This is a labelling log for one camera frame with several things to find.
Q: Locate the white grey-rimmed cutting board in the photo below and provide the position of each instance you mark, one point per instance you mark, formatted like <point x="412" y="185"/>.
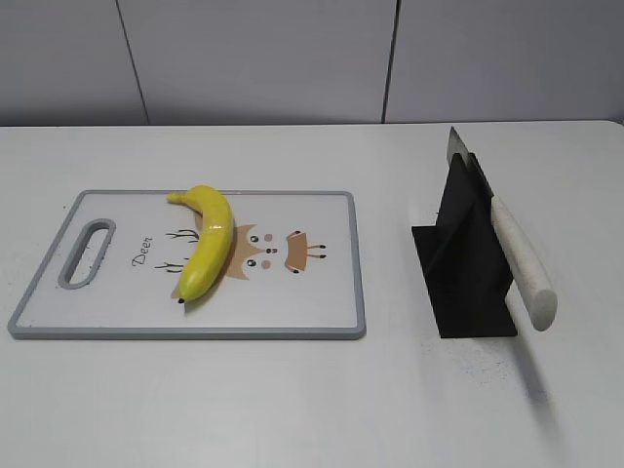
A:
<point x="113" y="268"/>

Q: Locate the black knife stand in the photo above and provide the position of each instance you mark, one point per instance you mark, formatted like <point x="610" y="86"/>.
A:
<point x="465" y="270"/>

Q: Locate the white-handled kitchen knife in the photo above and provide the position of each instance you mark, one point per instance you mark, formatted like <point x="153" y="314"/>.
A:
<point x="534" y="284"/>

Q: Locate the yellow plastic banana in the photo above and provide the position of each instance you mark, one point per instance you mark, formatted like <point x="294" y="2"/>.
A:
<point x="215" y="240"/>

